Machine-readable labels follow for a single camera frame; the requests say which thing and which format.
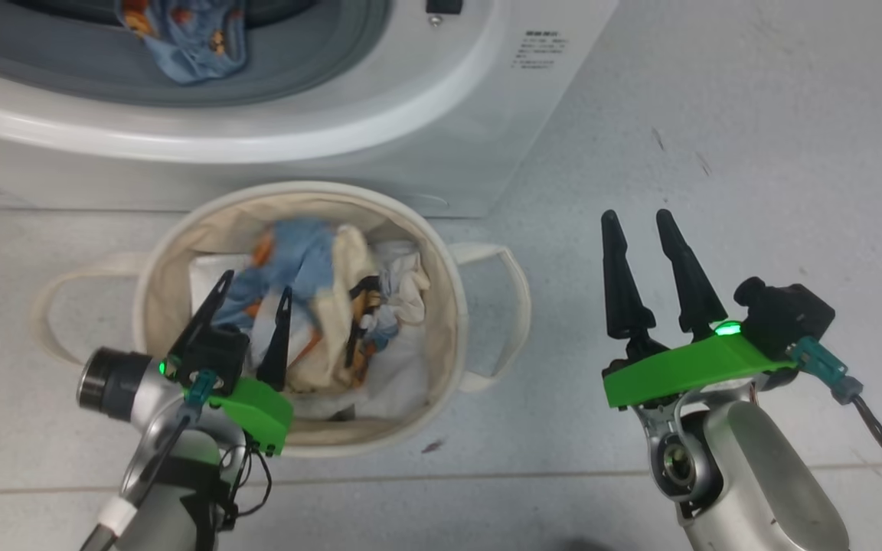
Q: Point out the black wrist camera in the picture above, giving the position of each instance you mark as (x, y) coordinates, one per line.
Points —
(785, 314)
(215, 352)

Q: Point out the cream printed garment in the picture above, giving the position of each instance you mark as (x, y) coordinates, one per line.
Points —
(334, 329)

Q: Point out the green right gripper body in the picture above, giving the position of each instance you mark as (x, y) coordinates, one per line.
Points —
(678, 371)

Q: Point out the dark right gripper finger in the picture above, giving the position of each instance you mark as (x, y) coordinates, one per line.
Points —
(625, 291)
(690, 283)

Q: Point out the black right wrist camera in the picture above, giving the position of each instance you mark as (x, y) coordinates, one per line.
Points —
(785, 314)

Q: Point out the printed text label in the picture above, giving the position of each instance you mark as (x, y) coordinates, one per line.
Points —
(540, 50)

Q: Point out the white front-load washing machine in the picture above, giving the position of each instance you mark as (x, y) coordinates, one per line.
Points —
(410, 115)

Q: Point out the white paper sheet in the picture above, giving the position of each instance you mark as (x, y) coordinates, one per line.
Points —
(403, 375)

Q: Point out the cream canvas laundry basket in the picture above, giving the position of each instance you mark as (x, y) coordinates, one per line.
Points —
(449, 321)

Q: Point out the blue printed garment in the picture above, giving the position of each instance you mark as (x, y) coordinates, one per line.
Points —
(299, 256)
(188, 46)

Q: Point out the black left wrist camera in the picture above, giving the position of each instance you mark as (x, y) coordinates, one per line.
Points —
(215, 352)

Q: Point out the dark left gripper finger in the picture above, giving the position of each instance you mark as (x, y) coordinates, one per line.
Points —
(278, 352)
(207, 314)

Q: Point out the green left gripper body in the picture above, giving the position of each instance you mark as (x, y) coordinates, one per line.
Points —
(261, 409)

